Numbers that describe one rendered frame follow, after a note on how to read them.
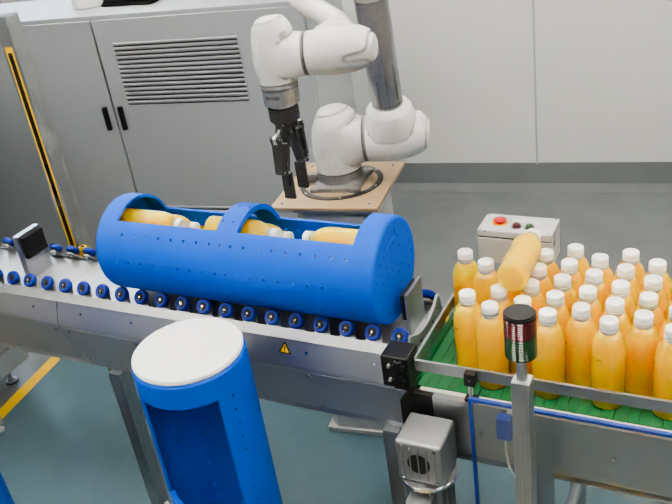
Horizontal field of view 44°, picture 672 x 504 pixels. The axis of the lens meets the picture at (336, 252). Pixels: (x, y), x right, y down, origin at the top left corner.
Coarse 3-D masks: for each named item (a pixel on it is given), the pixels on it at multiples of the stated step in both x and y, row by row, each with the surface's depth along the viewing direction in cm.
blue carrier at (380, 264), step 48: (96, 240) 237; (144, 240) 230; (192, 240) 223; (240, 240) 217; (288, 240) 211; (384, 240) 204; (144, 288) 241; (192, 288) 229; (240, 288) 219; (288, 288) 212; (336, 288) 205; (384, 288) 207
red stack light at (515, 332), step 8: (504, 320) 158; (536, 320) 158; (504, 328) 159; (512, 328) 157; (520, 328) 156; (528, 328) 157; (536, 328) 158; (512, 336) 158; (520, 336) 157; (528, 336) 157
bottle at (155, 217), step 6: (126, 210) 242; (132, 210) 241; (138, 210) 240; (144, 210) 240; (150, 210) 239; (156, 210) 239; (126, 216) 240; (132, 216) 239; (138, 216) 238; (144, 216) 238; (150, 216) 237; (156, 216) 236; (162, 216) 236; (168, 216) 236; (174, 216) 238; (138, 222) 238; (144, 222) 237; (150, 222) 236; (156, 222) 235; (162, 222) 235; (168, 222) 235
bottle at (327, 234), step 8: (312, 232) 216; (320, 232) 213; (328, 232) 212; (336, 232) 211; (344, 232) 210; (352, 232) 209; (312, 240) 215; (320, 240) 212; (328, 240) 211; (336, 240) 210; (344, 240) 209; (352, 240) 208
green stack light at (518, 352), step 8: (504, 336) 161; (536, 336) 159; (504, 344) 161; (512, 344) 159; (520, 344) 158; (528, 344) 158; (536, 344) 160; (504, 352) 163; (512, 352) 160; (520, 352) 159; (528, 352) 159; (536, 352) 161; (512, 360) 161; (520, 360) 160; (528, 360) 160
